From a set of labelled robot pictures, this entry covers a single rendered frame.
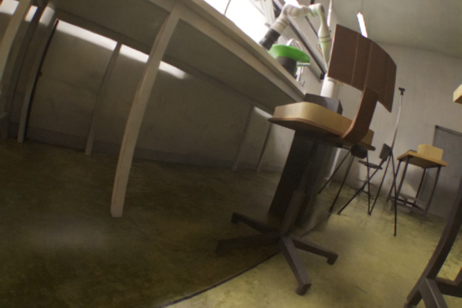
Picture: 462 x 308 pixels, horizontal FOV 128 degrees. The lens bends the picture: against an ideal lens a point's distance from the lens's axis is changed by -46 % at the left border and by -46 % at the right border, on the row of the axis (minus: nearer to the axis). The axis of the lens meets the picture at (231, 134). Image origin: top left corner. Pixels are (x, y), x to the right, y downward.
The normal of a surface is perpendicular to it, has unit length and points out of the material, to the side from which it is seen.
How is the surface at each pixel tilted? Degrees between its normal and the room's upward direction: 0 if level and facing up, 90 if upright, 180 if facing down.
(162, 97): 90
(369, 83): 93
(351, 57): 90
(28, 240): 0
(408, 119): 90
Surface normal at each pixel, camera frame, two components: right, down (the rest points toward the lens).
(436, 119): -0.64, -0.18
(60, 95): 0.71, 0.24
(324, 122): 0.14, 0.07
